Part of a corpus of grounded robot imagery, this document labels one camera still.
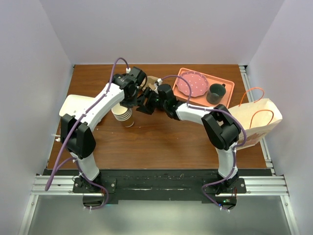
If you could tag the paper bag orange handles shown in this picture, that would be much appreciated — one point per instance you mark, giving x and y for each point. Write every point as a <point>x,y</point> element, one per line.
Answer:
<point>258,118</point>

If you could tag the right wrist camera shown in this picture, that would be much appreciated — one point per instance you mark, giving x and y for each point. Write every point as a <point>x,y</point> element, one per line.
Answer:
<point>159,81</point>

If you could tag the dark green mug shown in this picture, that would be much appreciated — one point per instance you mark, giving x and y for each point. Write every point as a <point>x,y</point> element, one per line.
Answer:
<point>215,93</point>

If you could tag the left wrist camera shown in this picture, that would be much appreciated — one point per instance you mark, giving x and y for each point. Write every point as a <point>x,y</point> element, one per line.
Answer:
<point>137,73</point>

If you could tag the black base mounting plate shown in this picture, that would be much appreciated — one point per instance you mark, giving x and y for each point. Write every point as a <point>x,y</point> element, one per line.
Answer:
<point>112,186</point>

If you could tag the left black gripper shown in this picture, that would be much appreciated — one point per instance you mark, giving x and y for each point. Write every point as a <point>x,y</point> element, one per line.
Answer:
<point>127,104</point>

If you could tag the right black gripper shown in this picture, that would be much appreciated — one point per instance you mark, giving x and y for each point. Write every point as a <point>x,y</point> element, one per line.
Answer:
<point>146,107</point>

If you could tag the aluminium frame rails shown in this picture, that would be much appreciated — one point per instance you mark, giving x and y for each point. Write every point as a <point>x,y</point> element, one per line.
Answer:
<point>160,143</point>

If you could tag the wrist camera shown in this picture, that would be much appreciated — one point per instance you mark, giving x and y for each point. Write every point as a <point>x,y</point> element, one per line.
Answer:
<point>159,81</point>
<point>137,73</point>

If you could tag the white rectangular plate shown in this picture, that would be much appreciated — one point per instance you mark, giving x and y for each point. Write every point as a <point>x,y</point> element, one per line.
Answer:
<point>75,104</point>

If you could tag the cardboard cup carrier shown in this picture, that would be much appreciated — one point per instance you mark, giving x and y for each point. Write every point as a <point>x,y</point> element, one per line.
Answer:
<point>149,82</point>

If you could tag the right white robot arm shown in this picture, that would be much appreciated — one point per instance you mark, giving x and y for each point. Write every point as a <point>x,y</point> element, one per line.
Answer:
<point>222,128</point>

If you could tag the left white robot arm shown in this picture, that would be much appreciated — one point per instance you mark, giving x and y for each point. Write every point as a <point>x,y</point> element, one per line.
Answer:
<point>77,130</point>

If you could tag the pink dotted plate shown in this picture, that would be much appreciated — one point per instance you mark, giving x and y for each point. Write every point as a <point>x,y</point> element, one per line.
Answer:
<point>198,83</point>

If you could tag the pink plastic tray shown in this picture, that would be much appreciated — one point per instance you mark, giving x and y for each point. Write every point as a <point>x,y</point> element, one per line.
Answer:
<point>201,100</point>

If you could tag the stack of paper cups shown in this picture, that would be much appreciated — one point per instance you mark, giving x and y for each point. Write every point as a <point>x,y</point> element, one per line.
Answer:
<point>123,115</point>

